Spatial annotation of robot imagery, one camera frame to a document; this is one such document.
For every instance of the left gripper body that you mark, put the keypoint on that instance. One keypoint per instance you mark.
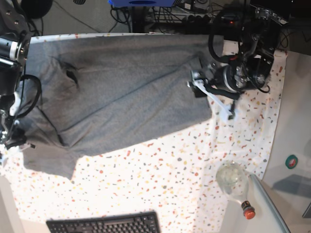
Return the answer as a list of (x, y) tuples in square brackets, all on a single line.
[(217, 83)]

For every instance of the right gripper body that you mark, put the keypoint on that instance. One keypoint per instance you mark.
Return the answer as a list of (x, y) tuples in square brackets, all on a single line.
[(12, 137)]

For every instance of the grey t-shirt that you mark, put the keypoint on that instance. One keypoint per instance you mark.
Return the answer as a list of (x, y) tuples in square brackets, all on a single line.
[(107, 93)]

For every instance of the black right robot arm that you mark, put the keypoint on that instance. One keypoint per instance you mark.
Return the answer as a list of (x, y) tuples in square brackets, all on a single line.
[(15, 37)]

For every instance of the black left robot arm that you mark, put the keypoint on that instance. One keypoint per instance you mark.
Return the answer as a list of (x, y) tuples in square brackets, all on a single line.
[(258, 29)]

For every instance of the clear bottle red cap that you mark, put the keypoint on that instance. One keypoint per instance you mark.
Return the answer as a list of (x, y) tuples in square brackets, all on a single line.
[(234, 183)]

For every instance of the green tape roll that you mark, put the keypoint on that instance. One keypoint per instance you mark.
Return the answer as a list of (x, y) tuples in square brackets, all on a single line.
[(291, 162)]

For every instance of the terrazzo pattern tablecloth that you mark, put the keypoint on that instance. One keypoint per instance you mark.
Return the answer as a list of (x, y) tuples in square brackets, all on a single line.
[(173, 175)]

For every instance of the black round stand base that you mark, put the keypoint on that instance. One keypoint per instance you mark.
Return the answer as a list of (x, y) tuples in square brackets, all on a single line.
[(35, 9)]

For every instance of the blue box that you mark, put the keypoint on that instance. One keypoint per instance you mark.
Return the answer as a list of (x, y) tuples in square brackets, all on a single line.
[(143, 3)]

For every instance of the black keyboard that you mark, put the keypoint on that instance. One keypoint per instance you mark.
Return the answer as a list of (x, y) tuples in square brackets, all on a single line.
[(146, 222)]

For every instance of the wire rack shelf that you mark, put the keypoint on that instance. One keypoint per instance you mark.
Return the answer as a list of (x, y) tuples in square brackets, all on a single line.
[(182, 9)]

